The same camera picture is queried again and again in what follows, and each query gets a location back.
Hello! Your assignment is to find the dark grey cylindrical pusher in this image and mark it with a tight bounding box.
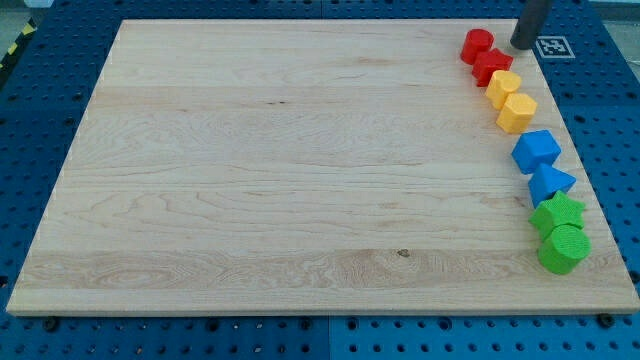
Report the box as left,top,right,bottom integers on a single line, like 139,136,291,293
510,0,553,50

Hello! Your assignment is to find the red cylinder block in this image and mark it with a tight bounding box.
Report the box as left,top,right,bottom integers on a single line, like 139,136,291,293
460,28,494,65

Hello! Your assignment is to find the white fiducial marker tag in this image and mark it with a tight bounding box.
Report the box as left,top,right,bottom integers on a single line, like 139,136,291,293
535,35,575,59

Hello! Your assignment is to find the red star block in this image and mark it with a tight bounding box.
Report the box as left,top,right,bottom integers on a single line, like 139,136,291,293
472,48,513,87

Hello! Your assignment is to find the yellow heart block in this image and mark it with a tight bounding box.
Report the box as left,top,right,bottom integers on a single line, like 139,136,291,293
485,70,522,110

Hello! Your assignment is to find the yellow hexagon block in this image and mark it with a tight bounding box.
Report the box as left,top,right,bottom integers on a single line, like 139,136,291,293
496,93,538,134

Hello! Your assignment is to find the blue cube block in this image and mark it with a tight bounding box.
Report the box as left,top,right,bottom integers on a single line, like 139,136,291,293
511,129,561,174

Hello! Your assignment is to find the blue triangle block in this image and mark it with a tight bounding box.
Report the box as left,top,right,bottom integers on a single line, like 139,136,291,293
528,163,577,208

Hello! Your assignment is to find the green star block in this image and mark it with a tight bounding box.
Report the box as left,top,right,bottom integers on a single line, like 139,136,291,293
529,190,586,240

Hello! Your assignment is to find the green cylinder block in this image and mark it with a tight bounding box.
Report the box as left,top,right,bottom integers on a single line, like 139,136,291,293
538,225,591,275

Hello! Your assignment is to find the black bolt right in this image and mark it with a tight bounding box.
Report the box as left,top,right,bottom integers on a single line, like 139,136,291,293
596,313,616,329

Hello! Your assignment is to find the black bolt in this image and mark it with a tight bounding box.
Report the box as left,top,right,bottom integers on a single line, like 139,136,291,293
596,313,616,329
42,317,60,333

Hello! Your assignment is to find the wooden board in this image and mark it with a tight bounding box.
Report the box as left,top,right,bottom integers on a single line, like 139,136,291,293
7,19,639,317

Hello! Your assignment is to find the black bolt left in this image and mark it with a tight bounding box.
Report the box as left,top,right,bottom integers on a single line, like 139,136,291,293
42,317,60,333

